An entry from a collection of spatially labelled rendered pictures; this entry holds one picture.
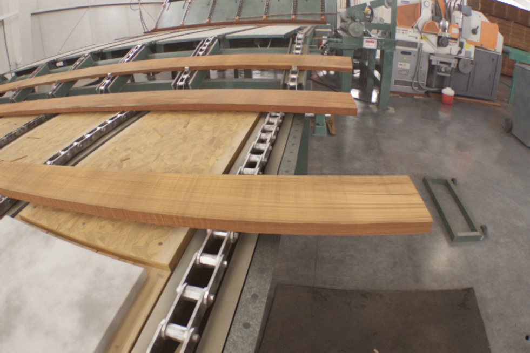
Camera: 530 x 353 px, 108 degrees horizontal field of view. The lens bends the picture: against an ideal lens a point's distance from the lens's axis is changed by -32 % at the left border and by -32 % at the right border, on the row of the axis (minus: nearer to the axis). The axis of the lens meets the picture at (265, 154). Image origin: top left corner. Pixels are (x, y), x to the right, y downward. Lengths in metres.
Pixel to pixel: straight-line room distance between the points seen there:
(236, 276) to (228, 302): 0.05
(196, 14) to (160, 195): 6.28
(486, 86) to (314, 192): 5.63
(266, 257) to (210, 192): 0.16
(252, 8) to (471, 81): 4.69
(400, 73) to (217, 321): 4.68
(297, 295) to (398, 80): 4.06
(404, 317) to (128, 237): 1.22
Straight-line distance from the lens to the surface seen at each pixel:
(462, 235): 1.91
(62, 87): 2.45
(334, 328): 1.32
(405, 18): 4.84
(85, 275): 0.51
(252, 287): 0.43
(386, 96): 3.88
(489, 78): 6.00
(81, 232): 0.61
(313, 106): 0.96
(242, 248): 0.49
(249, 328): 0.39
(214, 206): 0.49
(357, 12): 3.54
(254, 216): 0.46
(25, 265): 0.61
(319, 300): 1.38
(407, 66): 4.86
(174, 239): 0.51
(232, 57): 1.65
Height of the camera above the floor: 1.17
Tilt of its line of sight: 28 degrees down
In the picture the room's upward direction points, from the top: 2 degrees counter-clockwise
